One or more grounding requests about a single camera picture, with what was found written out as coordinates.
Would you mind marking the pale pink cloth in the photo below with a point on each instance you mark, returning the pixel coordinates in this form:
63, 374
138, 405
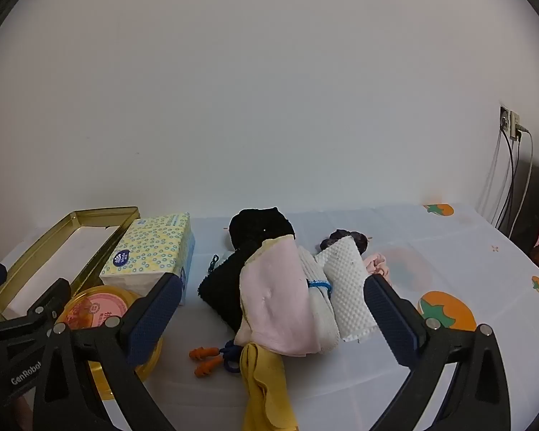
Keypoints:
274, 296

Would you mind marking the wall socket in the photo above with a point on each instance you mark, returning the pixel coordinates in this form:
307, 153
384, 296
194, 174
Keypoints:
504, 119

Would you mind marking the white plug adapter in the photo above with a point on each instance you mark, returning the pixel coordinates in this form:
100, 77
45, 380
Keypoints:
517, 125

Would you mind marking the gold rectangular tin box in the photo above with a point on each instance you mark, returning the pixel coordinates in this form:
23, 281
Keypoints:
103, 217

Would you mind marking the yellow dotted tissue pack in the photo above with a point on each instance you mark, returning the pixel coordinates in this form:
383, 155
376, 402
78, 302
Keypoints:
152, 242

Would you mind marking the white dotted cloth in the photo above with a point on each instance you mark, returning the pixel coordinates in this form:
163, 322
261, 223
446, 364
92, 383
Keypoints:
348, 287

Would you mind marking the pink ribbed scrunchie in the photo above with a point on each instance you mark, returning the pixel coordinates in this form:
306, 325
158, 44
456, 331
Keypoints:
377, 262

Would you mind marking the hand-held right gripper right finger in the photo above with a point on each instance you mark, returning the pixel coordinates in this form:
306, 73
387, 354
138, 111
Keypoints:
393, 323

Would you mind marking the small black clip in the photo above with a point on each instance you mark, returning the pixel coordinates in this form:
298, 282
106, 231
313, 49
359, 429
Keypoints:
213, 264

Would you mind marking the white towel blue band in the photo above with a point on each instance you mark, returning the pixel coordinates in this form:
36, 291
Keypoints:
310, 265

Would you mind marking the black terry towel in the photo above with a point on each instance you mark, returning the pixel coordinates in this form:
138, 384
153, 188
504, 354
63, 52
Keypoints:
220, 287

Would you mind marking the persimmon printed sheet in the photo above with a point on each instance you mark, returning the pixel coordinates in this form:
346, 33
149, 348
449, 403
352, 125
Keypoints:
453, 256

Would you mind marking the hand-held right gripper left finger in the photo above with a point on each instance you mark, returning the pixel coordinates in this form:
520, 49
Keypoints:
155, 314

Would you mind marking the purple scrunchie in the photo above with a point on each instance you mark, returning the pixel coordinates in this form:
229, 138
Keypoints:
337, 235

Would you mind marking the yellow cloth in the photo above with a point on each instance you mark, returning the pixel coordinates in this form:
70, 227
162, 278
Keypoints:
265, 390

